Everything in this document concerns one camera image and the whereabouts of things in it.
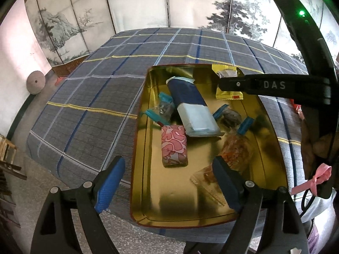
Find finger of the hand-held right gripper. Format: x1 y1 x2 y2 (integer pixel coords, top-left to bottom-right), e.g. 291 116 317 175
217 74 255 96

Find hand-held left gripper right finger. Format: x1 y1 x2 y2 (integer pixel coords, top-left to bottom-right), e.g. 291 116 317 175
212 156 309 254

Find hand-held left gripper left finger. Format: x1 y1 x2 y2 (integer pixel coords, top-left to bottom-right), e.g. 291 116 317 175
30 156 126 254

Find small yellow candy packet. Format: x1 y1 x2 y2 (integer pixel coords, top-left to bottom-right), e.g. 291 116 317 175
212 63 243 100

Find long clear packet red-orange snack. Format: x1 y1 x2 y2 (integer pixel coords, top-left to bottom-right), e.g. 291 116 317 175
189 164 233 207

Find clear packet orange snack chunks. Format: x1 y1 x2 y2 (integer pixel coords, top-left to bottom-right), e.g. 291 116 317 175
218 132 256 170

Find blue-edged clear snack packet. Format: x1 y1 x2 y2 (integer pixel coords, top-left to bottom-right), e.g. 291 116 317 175
144 92 175 126
213 104 255 135

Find navy and white snack packet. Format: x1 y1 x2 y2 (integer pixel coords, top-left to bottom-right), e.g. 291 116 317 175
166 76 221 137

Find pink patterned snack packet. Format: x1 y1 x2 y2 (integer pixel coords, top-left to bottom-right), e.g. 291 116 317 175
161 125 189 168

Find red tin box gold interior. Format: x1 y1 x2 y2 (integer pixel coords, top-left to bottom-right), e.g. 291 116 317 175
129 63 289 228

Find person's right hand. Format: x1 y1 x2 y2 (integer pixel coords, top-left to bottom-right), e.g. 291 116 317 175
300 108 331 180

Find blue plaid tablecloth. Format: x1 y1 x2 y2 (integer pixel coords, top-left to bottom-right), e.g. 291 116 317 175
25 27 329 244

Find pink ribbon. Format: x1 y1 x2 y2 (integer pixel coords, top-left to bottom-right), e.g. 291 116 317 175
291 164 332 195

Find small wooden stool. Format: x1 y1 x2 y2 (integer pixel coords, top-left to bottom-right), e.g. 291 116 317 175
0 134 27 180

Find purple cloth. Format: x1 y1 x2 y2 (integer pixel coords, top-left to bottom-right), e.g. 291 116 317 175
308 224 322 254

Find round stone disc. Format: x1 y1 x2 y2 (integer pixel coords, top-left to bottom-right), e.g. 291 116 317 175
26 70 46 95

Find painted landscape folding screen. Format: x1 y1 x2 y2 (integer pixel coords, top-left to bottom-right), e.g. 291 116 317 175
24 0 339 70

